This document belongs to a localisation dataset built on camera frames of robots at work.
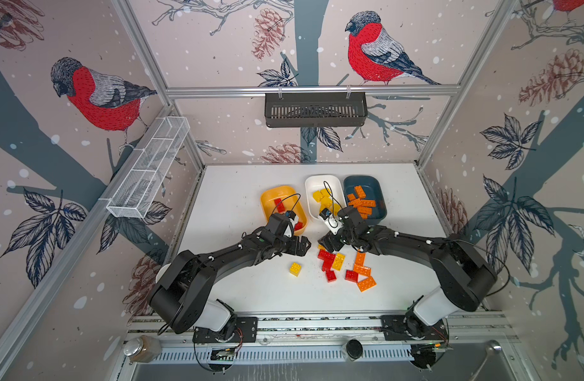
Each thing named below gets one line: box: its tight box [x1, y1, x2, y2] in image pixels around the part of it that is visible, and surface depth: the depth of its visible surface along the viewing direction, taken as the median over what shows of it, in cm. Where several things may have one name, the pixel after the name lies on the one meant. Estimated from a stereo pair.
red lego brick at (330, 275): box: [325, 269, 338, 283], surface depth 86 cm
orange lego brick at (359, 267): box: [353, 258, 372, 278], surface depth 87 cm
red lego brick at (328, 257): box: [317, 249, 336, 271], surface depth 89 cm
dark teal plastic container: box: [343, 174, 389, 225], surface depth 107 cm
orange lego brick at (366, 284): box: [357, 276, 377, 293], surface depth 84 cm
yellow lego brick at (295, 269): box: [288, 261, 303, 278], surface depth 85 cm
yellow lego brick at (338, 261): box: [331, 252, 346, 271], surface depth 90 cm
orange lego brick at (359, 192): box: [353, 184, 367, 200], surface depth 109 cm
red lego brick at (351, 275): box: [344, 269, 360, 283], surface depth 85 cm
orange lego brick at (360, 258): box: [354, 250, 366, 266], surface depth 90 cm
